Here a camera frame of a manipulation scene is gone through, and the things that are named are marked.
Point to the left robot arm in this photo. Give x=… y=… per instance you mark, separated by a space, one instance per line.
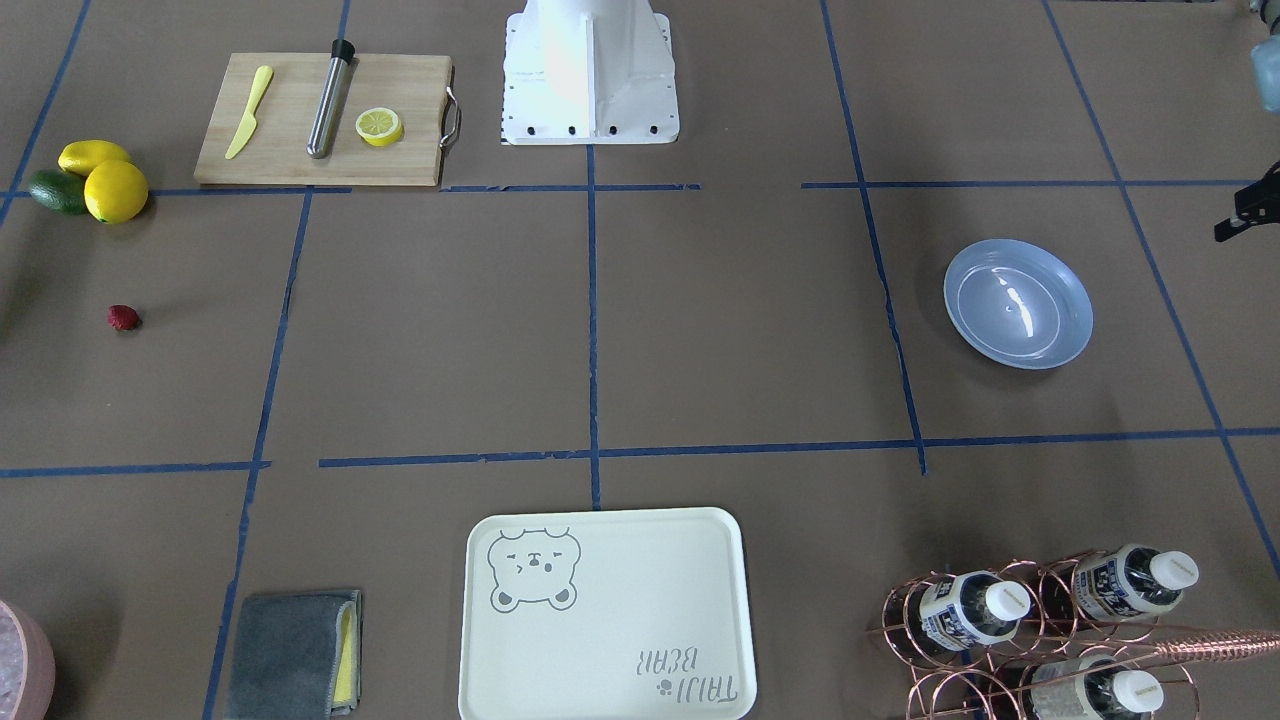
x=1265 y=55

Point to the lemon half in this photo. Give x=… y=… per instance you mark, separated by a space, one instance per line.
x=379 y=127

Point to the steel cylinder tool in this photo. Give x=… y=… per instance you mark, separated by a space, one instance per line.
x=327 y=114

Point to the blue plate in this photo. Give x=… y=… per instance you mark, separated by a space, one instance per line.
x=1017 y=304

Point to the cream bear tray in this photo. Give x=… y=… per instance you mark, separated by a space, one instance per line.
x=630 y=614

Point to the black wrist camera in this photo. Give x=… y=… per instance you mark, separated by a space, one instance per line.
x=1256 y=204

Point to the green lime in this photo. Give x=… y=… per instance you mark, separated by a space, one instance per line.
x=58 y=191

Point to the pink bowl with ice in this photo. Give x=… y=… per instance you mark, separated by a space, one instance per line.
x=28 y=669

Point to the copper wire bottle rack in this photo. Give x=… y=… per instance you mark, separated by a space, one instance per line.
x=986 y=683

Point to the yellow plastic knife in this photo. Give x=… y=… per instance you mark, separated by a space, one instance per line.
x=248 y=122

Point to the grey folded cloth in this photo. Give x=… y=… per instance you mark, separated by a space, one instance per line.
x=297 y=656

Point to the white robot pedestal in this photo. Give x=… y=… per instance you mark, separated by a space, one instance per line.
x=589 y=73

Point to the yellow lemon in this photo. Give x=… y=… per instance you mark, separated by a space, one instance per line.
x=82 y=157
x=115 y=192

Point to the red strawberry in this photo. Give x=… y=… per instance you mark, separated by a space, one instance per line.
x=123 y=318

